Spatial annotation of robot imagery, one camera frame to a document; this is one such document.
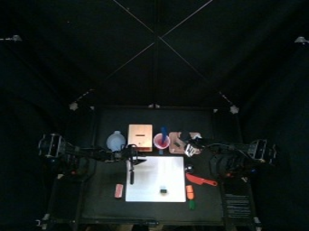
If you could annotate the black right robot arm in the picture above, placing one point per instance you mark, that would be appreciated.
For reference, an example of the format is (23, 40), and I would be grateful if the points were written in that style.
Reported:
(241, 152)

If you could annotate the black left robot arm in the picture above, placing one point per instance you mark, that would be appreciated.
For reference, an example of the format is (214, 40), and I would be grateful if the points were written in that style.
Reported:
(80, 150)

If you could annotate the white cutting board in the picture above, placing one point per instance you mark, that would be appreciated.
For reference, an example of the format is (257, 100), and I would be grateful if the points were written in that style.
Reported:
(156, 177)

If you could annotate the pink toy salmon sushi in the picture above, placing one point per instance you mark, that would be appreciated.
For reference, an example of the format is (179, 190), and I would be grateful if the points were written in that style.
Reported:
(118, 191)

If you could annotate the black toy sushi roll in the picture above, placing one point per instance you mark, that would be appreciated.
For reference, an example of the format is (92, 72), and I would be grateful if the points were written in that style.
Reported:
(163, 190)

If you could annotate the orange toy knife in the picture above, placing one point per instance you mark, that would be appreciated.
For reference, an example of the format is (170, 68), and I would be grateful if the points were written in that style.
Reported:
(199, 180)

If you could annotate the pink cup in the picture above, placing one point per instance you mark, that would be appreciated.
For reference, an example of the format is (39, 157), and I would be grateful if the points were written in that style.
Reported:
(160, 142)

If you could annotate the blue utensil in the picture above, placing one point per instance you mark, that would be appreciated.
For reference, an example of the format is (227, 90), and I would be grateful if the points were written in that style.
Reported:
(163, 131)

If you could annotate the orange toy carrot piece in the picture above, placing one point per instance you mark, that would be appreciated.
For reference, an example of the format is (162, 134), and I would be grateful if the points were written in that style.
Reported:
(190, 192)

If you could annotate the green toy vegetable piece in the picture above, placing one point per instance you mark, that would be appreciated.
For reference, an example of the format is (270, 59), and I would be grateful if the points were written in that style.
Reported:
(191, 205)

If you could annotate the silver frame clamp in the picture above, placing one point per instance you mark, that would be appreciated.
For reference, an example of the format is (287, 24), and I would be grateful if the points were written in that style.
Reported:
(72, 105)
(15, 38)
(300, 39)
(234, 109)

